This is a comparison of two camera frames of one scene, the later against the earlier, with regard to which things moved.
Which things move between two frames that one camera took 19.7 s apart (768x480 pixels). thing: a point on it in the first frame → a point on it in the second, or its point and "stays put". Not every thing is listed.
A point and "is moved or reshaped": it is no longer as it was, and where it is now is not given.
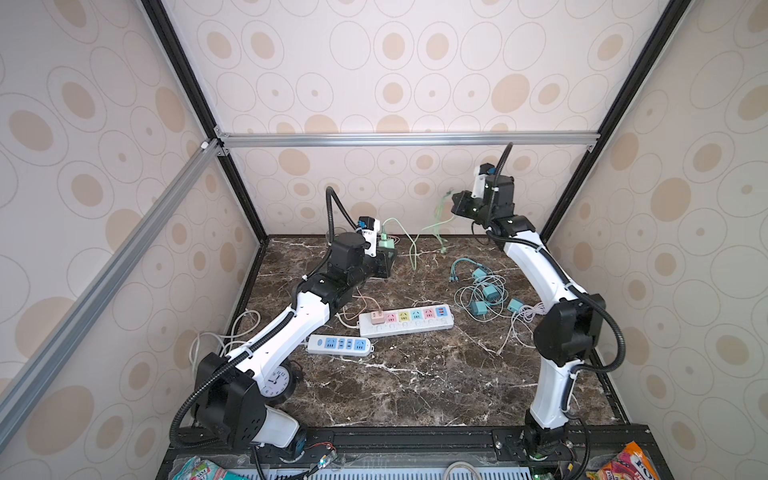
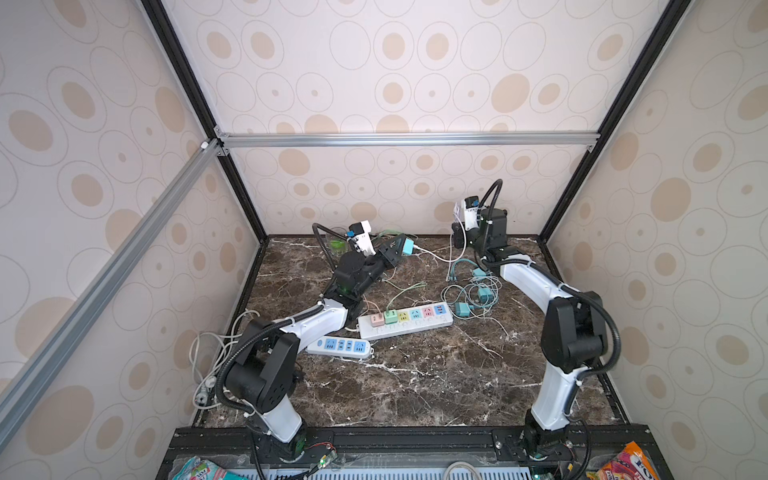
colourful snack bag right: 633,463 stays put
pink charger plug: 377,317 stays put
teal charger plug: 514,305 → 408,246
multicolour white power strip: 407,321 stays put
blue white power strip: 341,346 stays put
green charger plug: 386,243 is moved or reshaped
